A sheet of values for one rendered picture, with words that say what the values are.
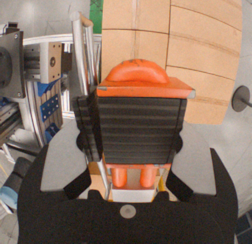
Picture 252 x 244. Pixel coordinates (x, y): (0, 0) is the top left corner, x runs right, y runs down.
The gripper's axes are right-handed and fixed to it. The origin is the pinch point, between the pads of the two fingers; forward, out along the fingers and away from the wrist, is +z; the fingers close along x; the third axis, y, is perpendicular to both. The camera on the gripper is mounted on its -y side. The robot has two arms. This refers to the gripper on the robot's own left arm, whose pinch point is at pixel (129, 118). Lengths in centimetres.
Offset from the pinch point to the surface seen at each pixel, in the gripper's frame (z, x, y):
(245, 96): 123, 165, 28
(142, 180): -0.5, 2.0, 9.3
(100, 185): 30, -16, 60
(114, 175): -0.7, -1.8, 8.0
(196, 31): 70, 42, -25
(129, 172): 1.9, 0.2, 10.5
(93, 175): 30, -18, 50
